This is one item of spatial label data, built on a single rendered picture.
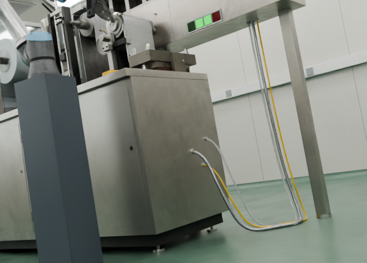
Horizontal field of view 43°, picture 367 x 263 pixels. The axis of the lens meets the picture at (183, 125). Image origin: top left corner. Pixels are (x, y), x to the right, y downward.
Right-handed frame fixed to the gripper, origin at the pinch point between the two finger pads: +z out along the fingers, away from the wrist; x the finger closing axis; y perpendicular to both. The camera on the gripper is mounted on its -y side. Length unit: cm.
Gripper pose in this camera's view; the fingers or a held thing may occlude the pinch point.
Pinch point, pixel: (111, 21)
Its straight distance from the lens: 270.5
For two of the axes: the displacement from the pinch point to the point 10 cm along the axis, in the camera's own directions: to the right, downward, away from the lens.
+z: 5.9, 6.0, 5.4
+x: -7.6, 1.8, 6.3
